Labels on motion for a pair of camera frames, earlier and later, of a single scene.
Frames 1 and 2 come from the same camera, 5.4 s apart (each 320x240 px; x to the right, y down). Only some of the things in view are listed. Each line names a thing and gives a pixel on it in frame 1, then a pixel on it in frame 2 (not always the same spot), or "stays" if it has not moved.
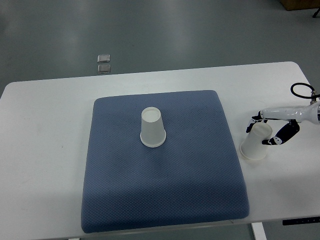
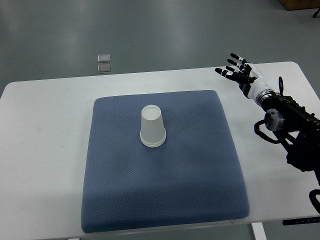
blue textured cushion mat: (195, 177) stays
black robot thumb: (289, 130) to (233, 76)
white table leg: (259, 231) stays
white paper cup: (254, 146) to (153, 133)
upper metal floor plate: (103, 58) stays
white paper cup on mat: (153, 133) stays
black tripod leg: (316, 13) stays
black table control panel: (308, 220) stays
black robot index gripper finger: (257, 119) to (235, 70)
